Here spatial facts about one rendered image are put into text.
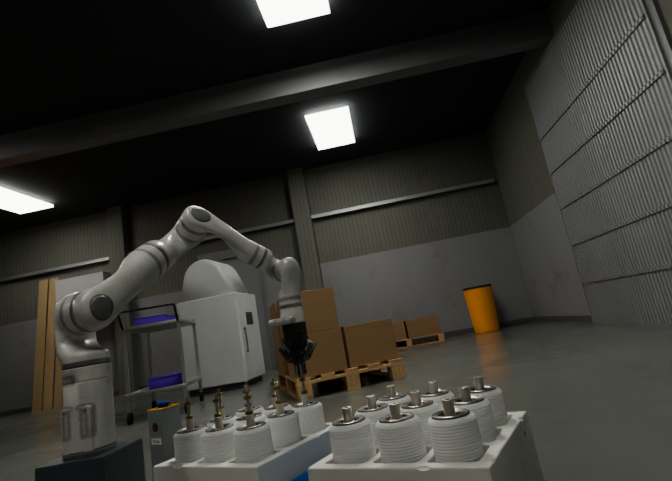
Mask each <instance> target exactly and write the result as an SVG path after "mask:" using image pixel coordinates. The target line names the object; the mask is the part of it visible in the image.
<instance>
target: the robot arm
mask: <svg viewBox="0 0 672 481"><path fill-rule="evenodd" d="M208 232H209V233H212V234H214V235H216V236H218V237H219V238H221V239H222V240H223V241H224V242H225V243H226V244H227V245H228V247H229V248H230V249H231V251H232V252H233V254H234V255H235V256H236V257H237V258H238V259H239V260H241V261H242V262H244V263H246V264H248V265H250V266H252V267H255V268H257V269H259V270H260V271H262V272H263V273H264V274H265V275H267V276H268V277H269V278H271V279H273V280H275V281H277V282H281V290H280V291H279V293H278V300H279V307H280V318H278V319H273V320H270V321H269V322H268V323H269V327H274V326H279V325H282V332H283V336H284V345H283V346H282V347H281V348H279V349H278V350H279V352H280V353H281V354H282V356H283V357H284V358H285V359H286V360H287V362H288V363H292V364H294V368H295V374H296V375H297V377H300V375H301V377H304V376H306V373H307V369H306V361H307V360H310V358H311V356H312V353H313V351H314V348H315V346H316V342H312V341H310V340H309V337H308V336H307V328H306V322H305V316H304V311H303V308H302V302H301V296H300V280H301V272H300V267H299V264H298V262H297V261H296V260H295V259H294V258H291V257H286V258H284V259H282V260H278V259H276V258H275V257H273V254H272V252H271V251H270V250H269V249H267V248H265V247H263V246H261V245H259V244H257V243H255V242H253V241H251V240H249V239H248V238H246V237H244V236H243V235H241V234H240V233H238V232H237V231H236V230H234V229H233V228H232V227H230V226H229V225H228V224H226V223H225V222H223V221H222V220H220V219H219V218H218V217H216V216H215V215H213V214H212V213H210V212H209V211H207V210H206V209H204V208H202V207H199V206H194V205H193V206H188V207H187V208H186V209H185V210H184V211H183V213H182V214H181V216H180V218H179V219H178V221H177V222H176V224H175V225H174V227H173V228H172V229H171V231H170V232H169V233H168V234H166V235H165V236H164V237H163V238H162V239H160V240H151V241H148V242H146V243H144V244H142V245H141V246H139V247H138V248H137V249H135V250H134V251H132V252H131V253H130V254H129V255H128V256H127V257H126V258H125V259H124V260H123V262H122V263H121V265H120V267H119V269H118V271H117V272H116V273H115V274H113V275H112V276H111V277H109V278H108V279H106V280H104V281H103V282H101V283H99V284H98V285H96V286H94V287H91V288H89V289H86V290H82V291H79V292H76V293H72V294H69V295H66V296H64V297H63V298H61V299H60V300H59V301H58V303H57V304H56V306H55V309H54V314H53V326H54V337H55V347H56V353H57V356H58V359H59V360H60V362H61V369H62V385H63V386H62V392H63V410H62V411H61V413H60V414H61V436H62V459H63V461H68V460H74V459H80V458H86V457H92V456H94V455H97V454H100V453H103V452H106V451H109V450H111V449H114V448H115V447H117V438H116V425H115V410H114V396H113V382H112V366H111V353H110V350H109V349H107V348H105V347H102V346H101V345H100V344H99V343H98V342H97V338H96V331H98V330H101V329H103V328H105V327H106V326H108V325H109V324H110V323H111V322H112V321H113V320H114V319H115V318H116V317H117V316H118V315H119V313H120V312H121V311H122V310H123V309H124V308H125V307H126V306H127V305H128V303H129V302H130V301H131V300H132V299H133V298H134V297H135V296H137V295H138V294H139V293H141V292H142V291H143V290H145V289H146V288H147V287H148V286H149V285H150V284H152V283H153V282H154V281H156V280H157V279H158V278H159V277H160V276H161V275H163V274H164V273H165V272H166V271H167V270H168V269H169V268H170V267H171V266H172V265H173V264H174V263H175V262H176V261H177V259H178V258H179V257H180V256H182V255H183V254H184V253H186V252H187V251H189V250H191V249H192V248H194V247H195V246H197V245H198V244H200V243H201V242H202V241H203V239H204V238H205V237H206V235H207V234H208ZM306 346H307V350H306V349H305V348H306ZM288 350H289V351H290V352H289V351H288Z"/></svg>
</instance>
